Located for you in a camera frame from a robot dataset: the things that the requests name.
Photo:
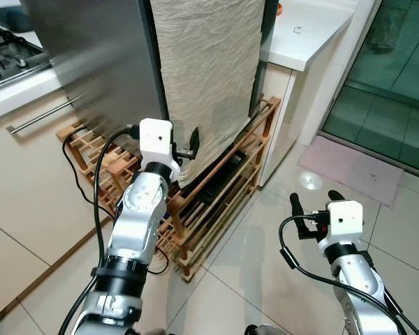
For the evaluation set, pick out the grey steel mini fridge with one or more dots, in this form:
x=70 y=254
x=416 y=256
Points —
x=91 y=56

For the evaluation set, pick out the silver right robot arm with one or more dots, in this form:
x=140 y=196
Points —
x=356 y=279

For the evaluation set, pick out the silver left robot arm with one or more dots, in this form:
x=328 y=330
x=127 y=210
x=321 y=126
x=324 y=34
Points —
x=140 y=223

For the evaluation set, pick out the pink floor mat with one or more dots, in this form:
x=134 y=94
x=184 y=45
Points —
x=349 y=171

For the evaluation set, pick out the black flat electronic box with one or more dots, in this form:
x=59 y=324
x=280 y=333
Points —
x=223 y=174

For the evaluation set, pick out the wooden slatted rack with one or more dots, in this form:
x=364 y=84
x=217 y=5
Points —
x=195 y=237

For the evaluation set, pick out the grey robot right foot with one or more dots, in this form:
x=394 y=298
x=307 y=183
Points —
x=258 y=330

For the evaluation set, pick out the green tinted glass door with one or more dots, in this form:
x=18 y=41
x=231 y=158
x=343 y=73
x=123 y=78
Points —
x=391 y=84

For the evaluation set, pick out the beige kitchen base cabinet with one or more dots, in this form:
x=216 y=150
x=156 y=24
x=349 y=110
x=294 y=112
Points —
x=28 y=181

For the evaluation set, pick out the small orange object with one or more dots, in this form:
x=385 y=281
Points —
x=278 y=8

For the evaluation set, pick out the white side cabinet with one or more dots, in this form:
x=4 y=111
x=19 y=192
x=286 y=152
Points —
x=314 y=35

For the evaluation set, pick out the steel gas hob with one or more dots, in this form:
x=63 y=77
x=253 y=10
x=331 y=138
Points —
x=14 y=63

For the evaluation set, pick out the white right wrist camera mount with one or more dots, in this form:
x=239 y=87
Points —
x=343 y=220

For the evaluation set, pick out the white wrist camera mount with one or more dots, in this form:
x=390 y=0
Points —
x=343 y=220
x=156 y=139

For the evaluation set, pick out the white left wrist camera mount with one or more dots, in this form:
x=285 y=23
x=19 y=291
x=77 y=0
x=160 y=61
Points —
x=156 y=139

